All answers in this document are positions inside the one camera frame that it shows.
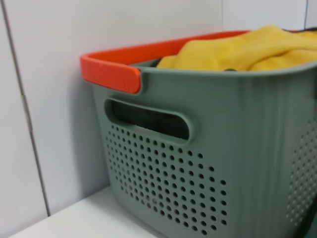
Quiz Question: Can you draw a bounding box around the grey perforated plastic basket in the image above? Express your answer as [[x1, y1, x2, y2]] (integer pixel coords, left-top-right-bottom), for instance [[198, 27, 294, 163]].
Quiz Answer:
[[90, 58, 317, 238]]

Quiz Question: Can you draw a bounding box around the yellow towel black edge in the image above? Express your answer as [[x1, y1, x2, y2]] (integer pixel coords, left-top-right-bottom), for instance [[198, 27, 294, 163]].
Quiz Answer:
[[156, 24, 317, 72]]

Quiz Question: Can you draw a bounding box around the orange plastic box handle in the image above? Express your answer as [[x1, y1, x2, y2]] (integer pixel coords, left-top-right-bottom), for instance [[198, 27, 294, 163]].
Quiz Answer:
[[79, 29, 251, 94]]

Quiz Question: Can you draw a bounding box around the thin blue cable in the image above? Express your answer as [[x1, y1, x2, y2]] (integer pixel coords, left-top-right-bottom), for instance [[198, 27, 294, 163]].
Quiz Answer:
[[304, 0, 310, 29]]

